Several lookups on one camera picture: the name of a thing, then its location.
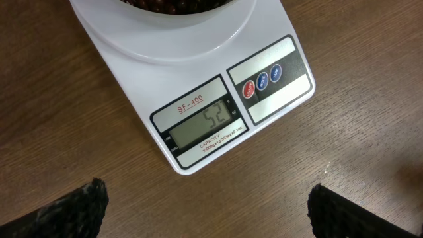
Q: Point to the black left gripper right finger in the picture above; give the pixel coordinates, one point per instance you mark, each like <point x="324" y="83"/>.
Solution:
<point x="332" y="215"/>

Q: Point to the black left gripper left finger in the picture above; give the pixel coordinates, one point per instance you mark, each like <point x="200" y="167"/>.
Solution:
<point x="77" y="214"/>

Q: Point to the white digital kitchen scale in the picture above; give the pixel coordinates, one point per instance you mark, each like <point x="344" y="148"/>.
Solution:
<point x="201" y="90"/>

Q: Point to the white round bowl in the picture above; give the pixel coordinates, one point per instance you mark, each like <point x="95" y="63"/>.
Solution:
<point x="170" y="20"/>

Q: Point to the beans in white bowl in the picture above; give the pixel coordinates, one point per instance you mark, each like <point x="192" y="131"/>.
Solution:
<point x="177" y="7"/>

